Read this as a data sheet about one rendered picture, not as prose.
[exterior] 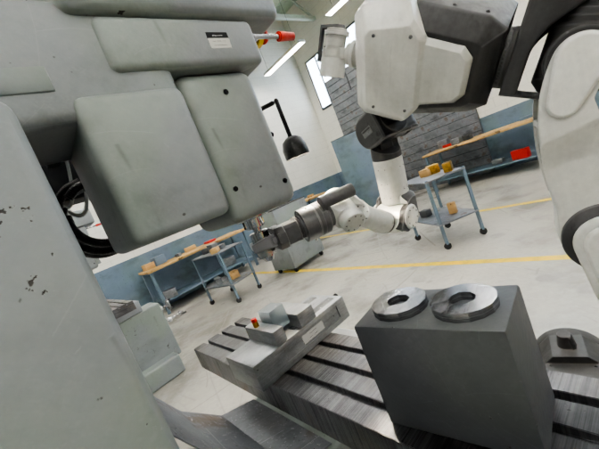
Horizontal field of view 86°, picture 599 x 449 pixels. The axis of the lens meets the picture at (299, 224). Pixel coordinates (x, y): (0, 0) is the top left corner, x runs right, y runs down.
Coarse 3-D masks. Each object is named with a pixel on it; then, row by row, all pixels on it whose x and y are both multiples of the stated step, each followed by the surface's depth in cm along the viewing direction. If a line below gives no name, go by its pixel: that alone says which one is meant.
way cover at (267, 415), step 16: (160, 400) 76; (176, 416) 67; (192, 416) 77; (208, 416) 80; (224, 416) 84; (240, 416) 82; (256, 416) 81; (272, 416) 80; (176, 432) 52; (208, 432) 68; (224, 432) 71; (240, 432) 74; (256, 432) 74; (272, 432) 73; (288, 432) 72; (304, 432) 71; (208, 448) 54; (224, 448) 61; (240, 448) 64; (256, 448) 66; (288, 448) 66; (304, 448) 65; (320, 448) 64
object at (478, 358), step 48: (480, 288) 46; (384, 336) 49; (432, 336) 44; (480, 336) 40; (528, 336) 44; (384, 384) 53; (432, 384) 47; (480, 384) 42; (528, 384) 40; (432, 432) 50; (480, 432) 44; (528, 432) 40
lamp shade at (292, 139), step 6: (288, 138) 91; (294, 138) 90; (300, 138) 91; (288, 144) 90; (294, 144) 89; (300, 144) 90; (306, 144) 92; (288, 150) 90; (294, 150) 90; (300, 150) 90; (306, 150) 91; (288, 156) 91; (294, 156) 90; (300, 156) 97
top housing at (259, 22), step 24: (24, 0) 63; (48, 0) 52; (72, 0) 51; (96, 0) 53; (120, 0) 56; (144, 0) 58; (168, 0) 61; (192, 0) 64; (216, 0) 68; (240, 0) 71; (264, 0) 76; (264, 24) 79
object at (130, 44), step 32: (96, 32) 54; (128, 32) 57; (160, 32) 60; (192, 32) 64; (224, 32) 69; (128, 64) 56; (160, 64) 60; (192, 64) 64; (224, 64) 68; (256, 64) 74
